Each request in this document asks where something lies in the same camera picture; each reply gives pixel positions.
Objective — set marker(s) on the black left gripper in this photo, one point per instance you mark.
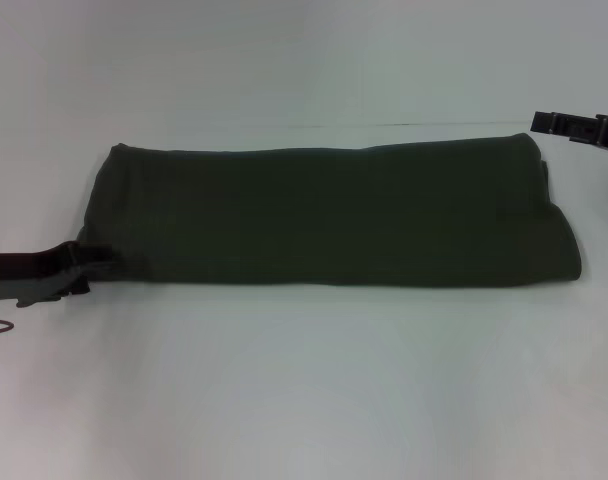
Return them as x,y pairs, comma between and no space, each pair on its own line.
19,275

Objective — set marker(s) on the dark green FREE t-shirt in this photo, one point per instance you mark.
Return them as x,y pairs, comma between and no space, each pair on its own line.
334,215

